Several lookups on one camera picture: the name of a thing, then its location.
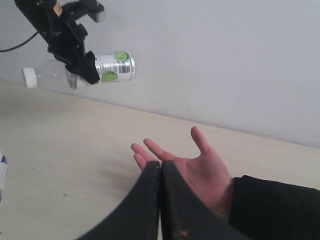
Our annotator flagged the green label clear bottle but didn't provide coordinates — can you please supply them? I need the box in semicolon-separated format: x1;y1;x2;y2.
22;51;137;92

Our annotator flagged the Suntory white label bottle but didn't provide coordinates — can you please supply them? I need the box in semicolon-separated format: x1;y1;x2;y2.
0;152;8;203

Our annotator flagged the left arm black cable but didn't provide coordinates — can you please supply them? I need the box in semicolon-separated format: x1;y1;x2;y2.
0;31;40;53

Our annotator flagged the person's open hand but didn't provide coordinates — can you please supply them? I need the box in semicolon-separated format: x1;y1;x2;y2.
131;126;234;216

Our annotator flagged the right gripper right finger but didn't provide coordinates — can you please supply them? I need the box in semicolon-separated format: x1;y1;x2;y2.
160;161;248;240

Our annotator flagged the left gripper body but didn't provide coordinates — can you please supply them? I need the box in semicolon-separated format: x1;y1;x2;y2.
14;0;88;64

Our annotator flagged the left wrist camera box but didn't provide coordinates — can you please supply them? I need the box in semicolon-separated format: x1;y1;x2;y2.
62;0;106;23

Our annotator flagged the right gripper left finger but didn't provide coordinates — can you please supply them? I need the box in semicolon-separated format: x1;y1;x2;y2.
79;161;161;240

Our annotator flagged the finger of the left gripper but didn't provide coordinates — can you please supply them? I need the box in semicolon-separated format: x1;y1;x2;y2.
63;49;100;85

